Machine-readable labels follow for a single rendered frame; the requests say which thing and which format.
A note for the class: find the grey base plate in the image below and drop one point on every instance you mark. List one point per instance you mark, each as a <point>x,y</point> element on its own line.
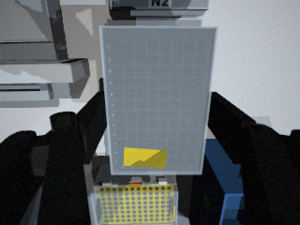
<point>159,4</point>

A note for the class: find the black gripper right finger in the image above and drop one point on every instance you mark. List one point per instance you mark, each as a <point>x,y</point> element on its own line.
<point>271,184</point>

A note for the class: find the blue waste bin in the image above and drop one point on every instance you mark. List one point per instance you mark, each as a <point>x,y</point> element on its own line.
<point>217,196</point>

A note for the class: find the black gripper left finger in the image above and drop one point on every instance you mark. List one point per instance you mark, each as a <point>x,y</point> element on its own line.
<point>58,158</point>

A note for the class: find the grey push-button box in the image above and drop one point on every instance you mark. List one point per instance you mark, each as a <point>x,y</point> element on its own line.
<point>31,215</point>

